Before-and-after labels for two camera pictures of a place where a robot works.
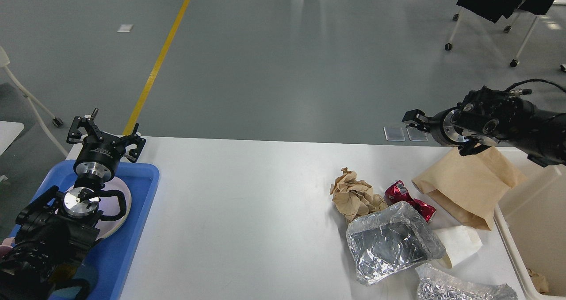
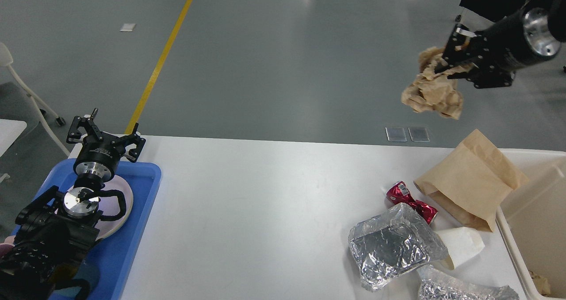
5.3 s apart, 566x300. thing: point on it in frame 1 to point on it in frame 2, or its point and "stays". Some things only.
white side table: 9,132 stays
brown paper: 353,198 to 431,89
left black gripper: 99,157 stays
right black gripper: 440,124 to 525,36
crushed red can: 396,192 stays
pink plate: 110,205 stays
